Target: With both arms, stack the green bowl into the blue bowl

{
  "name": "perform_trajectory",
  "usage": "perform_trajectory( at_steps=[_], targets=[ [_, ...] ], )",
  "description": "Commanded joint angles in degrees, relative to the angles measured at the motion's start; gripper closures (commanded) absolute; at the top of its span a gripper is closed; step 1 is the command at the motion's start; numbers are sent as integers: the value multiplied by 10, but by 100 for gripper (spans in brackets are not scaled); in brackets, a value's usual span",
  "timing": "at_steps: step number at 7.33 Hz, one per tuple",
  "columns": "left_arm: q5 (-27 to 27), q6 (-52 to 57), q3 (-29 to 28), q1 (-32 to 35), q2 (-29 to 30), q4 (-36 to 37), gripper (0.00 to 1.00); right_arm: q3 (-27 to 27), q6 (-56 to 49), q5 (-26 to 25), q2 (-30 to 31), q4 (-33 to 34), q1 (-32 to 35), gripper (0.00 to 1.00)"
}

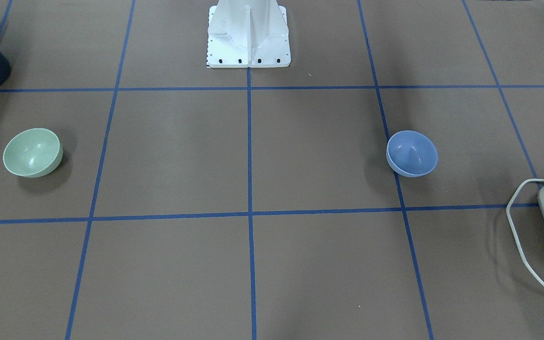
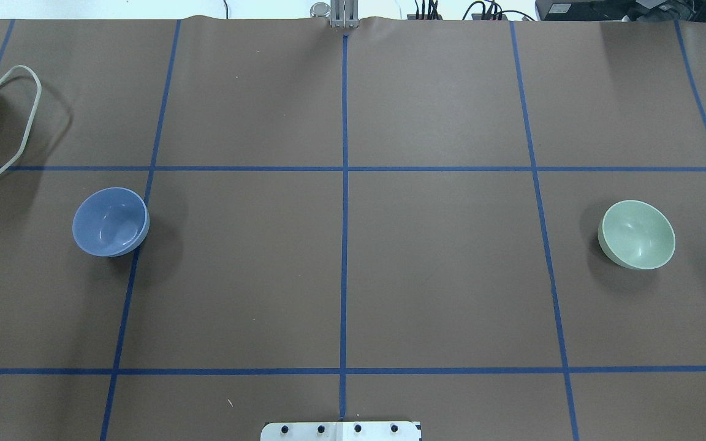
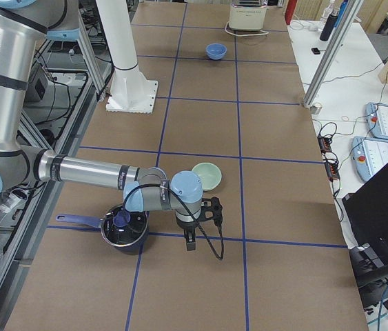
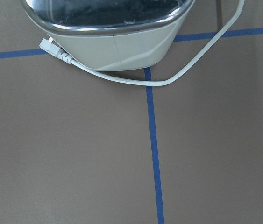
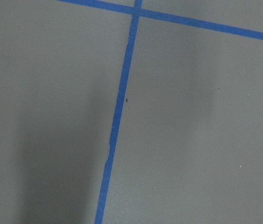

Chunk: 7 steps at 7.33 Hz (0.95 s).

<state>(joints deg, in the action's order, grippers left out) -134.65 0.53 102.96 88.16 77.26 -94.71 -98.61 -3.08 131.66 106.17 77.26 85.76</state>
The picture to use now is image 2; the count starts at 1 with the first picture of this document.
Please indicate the green bowl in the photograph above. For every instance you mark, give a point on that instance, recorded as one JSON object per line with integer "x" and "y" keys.
{"x": 635, "y": 235}

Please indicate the blue bowl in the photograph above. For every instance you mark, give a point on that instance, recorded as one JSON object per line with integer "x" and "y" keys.
{"x": 111, "y": 222}

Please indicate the aluminium frame post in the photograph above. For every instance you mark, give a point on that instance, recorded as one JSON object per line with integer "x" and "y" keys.
{"x": 344, "y": 14}

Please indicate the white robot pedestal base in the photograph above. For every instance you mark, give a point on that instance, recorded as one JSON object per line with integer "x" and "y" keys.
{"x": 342, "y": 430}

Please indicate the black monitor base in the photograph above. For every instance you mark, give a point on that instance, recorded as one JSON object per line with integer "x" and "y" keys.
{"x": 642, "y": 11}

